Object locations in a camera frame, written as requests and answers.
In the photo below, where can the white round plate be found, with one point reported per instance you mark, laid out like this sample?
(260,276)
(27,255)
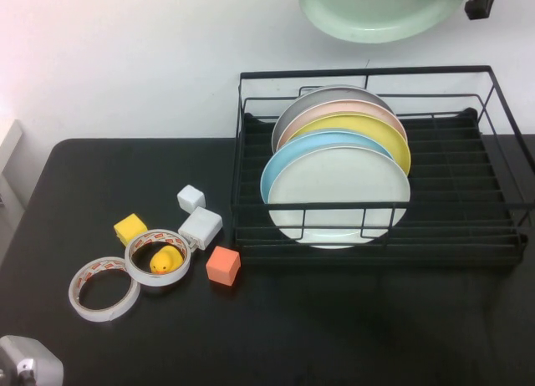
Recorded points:
(338,177)

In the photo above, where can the blue round plate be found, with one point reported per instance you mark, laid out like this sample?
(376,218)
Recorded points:
(280,164)

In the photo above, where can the white rectangular block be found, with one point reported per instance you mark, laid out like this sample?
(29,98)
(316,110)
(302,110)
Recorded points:
(202,227)

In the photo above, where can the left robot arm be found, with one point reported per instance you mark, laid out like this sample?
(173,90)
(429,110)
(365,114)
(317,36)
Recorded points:
(37,361)

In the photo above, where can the yellow rubber duck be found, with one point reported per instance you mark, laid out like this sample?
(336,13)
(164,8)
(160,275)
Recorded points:
(165,260)

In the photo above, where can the orange foam cube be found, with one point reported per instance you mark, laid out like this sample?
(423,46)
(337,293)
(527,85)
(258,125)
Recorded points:
(221,267)

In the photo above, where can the pink round plate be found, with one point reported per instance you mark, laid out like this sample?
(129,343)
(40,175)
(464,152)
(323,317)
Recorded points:
(334,109)

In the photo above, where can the grey round plate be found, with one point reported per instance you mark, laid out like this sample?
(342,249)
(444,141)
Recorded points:
(317,97)

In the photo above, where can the yellow round plate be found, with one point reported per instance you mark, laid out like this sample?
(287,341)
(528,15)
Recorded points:
(376,131)

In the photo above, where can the small white cube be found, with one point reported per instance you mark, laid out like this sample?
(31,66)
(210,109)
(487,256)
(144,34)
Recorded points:
(190,198)

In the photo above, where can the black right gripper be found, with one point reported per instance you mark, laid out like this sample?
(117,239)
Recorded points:
(482,3)

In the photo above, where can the pale green round plate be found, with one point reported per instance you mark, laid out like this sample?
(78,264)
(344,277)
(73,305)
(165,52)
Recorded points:
(368,10)

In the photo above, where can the yellow foam cube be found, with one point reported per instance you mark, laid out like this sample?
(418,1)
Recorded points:
(129,227)

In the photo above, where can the white tape roll red print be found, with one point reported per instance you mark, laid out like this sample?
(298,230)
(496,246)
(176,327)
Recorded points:
(156,279)
(104,315)

